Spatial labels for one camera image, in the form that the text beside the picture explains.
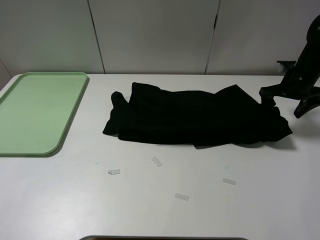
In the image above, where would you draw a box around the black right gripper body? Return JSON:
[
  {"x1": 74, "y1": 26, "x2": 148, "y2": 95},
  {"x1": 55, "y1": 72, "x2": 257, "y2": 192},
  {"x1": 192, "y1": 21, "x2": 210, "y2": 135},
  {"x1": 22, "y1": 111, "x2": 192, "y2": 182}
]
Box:
[{"x1": 259, "y1": 67, "x2": 320, "y2": 100}]

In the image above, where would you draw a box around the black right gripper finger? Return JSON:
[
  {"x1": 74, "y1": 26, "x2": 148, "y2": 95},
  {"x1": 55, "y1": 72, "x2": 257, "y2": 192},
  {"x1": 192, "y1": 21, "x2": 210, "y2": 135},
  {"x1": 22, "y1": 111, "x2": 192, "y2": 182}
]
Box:
[
  {"x1": 260, "y1": 96, "x2": 276, "y2": 107},
  {"x1": 293, "y1": 96, "x2": 318, "y2": 119}
]

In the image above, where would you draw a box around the black short sleeve shirt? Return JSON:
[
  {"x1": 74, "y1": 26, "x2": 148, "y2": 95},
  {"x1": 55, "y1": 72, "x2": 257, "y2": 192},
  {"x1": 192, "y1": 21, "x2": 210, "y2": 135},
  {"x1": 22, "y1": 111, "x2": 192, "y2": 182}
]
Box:
[{"x1": 103, "y1": 82, "x2": 292, "y2": 147}]

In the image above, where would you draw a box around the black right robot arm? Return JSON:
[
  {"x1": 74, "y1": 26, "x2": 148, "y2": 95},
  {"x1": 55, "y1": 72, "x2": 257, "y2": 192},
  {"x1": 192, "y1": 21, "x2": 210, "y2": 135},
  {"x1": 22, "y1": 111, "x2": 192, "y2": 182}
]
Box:
[{"x1": 259, "y1": 16, "x2": 320, "y2": 119}]

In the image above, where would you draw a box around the light green plastic tray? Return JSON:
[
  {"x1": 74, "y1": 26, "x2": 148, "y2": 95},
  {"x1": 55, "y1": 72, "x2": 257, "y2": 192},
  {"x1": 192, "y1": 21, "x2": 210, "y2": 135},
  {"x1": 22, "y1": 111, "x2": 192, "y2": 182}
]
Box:
[{"x1": 0, "y1": 72, "x2": 89, "y2": 157}]

